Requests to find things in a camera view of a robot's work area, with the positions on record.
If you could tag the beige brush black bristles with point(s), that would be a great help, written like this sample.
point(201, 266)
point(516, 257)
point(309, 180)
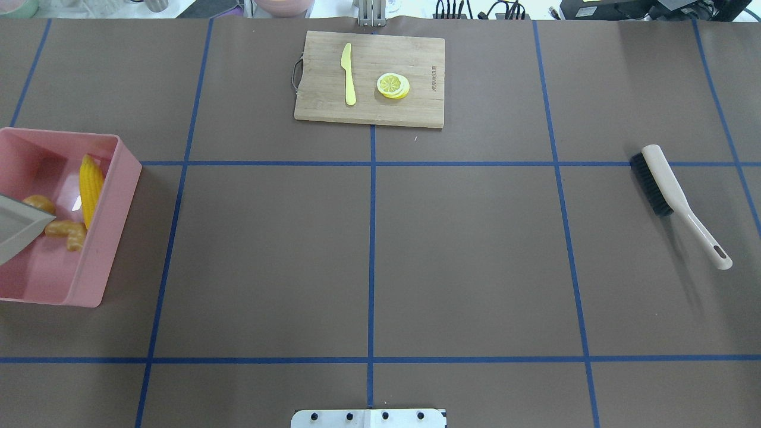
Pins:
point(664, 193)

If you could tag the yellow toy corn cob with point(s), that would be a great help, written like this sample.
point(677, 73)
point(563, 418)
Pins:
point(91, 181)

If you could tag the tan toy ginger root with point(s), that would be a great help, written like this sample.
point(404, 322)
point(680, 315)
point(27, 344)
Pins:
point(74, 232)

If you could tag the brown toy potato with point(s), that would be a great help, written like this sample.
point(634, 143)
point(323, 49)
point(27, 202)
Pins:
point(41, 202)

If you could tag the beige plastic dustpan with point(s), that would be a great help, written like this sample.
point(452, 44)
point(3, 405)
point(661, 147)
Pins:
point(21, 224)

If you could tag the pink plastic bin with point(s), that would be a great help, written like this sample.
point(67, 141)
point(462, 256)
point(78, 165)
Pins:
point(47, 163)

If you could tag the yellow plastic toy knife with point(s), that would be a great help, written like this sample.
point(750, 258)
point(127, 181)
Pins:
point(347, 65)

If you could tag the yellow toy lemon slices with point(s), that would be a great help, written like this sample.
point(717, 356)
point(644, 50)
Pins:
point(393, 86)

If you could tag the bamboo cutting board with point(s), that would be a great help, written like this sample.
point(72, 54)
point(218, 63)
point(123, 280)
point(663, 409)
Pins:
point(320, 92)

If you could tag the pink bowl with ice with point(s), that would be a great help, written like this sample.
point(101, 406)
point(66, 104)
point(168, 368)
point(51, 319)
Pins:
point(285, 8)

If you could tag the aluminium frame post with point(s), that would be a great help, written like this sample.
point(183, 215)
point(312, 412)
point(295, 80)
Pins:
point(371, 13)

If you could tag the white camera mast base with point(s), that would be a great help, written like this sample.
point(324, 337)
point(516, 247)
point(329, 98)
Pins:
point(395, 417)

